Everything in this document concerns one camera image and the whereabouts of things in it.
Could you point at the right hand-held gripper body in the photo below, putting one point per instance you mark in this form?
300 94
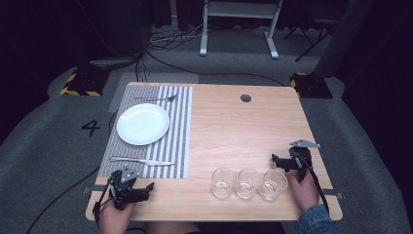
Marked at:
300 157

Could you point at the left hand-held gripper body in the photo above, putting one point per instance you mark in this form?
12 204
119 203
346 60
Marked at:
125 188

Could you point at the person's right hand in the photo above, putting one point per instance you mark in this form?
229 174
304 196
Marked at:
305 193

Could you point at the person's left hand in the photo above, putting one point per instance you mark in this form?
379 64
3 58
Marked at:
115 219

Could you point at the clear drinking glass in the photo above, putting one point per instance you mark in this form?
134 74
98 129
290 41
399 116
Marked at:
223 183
247 185
272 185

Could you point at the silver table knife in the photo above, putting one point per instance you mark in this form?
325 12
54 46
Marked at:
142 161

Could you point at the grey striped placemat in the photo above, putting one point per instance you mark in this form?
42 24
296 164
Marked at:
178 136

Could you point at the white round plate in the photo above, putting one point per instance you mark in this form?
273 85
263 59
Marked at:
142 124

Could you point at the dark round table grommet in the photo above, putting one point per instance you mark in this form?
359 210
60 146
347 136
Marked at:
245 98

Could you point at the silver fork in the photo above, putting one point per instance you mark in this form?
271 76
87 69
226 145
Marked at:
156 98

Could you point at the grey curtain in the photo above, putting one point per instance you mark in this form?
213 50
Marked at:
341 35

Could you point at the black folding chair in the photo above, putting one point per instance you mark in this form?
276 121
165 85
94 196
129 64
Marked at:
316 29

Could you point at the dark equipment stand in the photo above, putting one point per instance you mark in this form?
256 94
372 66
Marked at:
113 39

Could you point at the grey table edge bracket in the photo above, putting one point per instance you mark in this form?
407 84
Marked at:
334 194
89 190

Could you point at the black yellow striped base plate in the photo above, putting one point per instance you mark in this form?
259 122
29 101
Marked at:
86 83
311 86

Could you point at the white metal desk frame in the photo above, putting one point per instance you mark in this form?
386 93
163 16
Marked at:
240 9

